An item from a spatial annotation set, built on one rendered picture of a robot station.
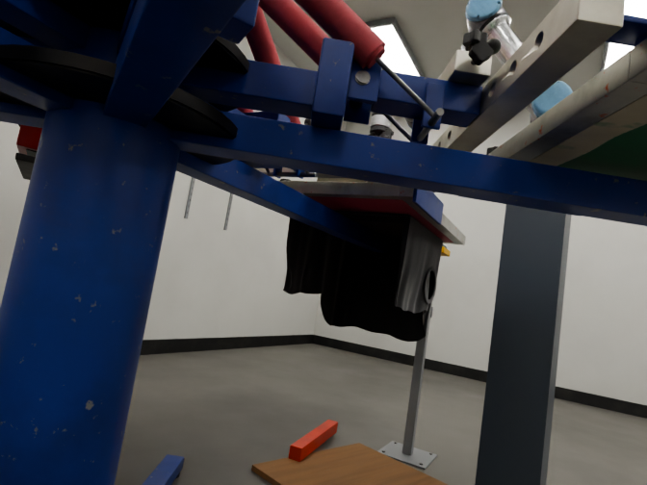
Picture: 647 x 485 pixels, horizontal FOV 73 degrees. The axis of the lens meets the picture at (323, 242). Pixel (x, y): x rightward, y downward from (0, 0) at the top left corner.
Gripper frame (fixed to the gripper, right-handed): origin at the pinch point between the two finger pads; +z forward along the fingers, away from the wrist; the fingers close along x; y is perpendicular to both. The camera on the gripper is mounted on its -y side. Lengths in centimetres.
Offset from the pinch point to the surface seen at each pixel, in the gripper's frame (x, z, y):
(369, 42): -89, 5, 37
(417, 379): 59, 75, 12
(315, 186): -34.6, 11.7, -1.0
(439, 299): 351, 32, -49
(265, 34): -79, -8, 8
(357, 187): -34.6, 11.7, 12.8
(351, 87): -87, 10, 34
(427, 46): 216, -191, -56
